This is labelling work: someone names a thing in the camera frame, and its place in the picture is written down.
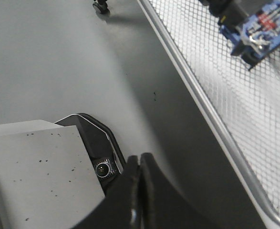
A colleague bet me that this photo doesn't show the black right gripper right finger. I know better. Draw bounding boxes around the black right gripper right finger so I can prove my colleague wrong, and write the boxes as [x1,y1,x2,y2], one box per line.
[139,153,219,229]

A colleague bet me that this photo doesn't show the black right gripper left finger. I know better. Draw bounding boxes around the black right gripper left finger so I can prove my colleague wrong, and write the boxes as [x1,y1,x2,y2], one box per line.
[74,156,139,229]

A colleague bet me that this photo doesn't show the mesh tray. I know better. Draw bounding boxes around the mesh tray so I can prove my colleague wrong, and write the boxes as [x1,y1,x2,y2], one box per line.
[139,0,280,229]

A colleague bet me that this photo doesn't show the red emergency push button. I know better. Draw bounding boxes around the red emergency push button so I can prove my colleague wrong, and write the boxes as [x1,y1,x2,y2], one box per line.
[201,0,280,68]

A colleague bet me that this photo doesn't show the black chair caster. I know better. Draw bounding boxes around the black chair caster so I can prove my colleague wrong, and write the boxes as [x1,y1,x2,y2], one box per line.
[93,0,108,14]

